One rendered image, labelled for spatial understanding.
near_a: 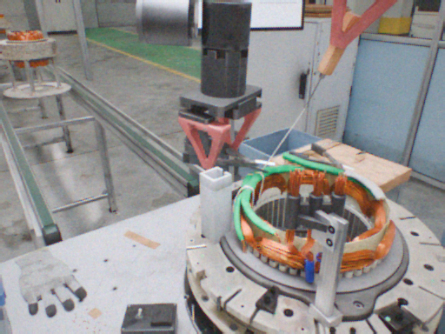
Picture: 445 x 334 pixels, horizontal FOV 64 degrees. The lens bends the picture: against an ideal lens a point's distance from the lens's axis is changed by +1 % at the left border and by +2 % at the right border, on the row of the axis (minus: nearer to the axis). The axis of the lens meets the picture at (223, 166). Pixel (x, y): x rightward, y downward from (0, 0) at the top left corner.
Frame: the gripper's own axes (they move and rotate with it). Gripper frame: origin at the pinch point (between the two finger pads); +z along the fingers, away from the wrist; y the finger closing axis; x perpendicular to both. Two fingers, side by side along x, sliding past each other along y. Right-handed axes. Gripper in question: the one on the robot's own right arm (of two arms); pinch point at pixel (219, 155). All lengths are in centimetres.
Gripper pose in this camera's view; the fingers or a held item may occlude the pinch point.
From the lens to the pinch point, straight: 49.5
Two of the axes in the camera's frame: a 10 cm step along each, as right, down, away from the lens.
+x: 8.4, 3.0, -4.6
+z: -0.5, 8.8, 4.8
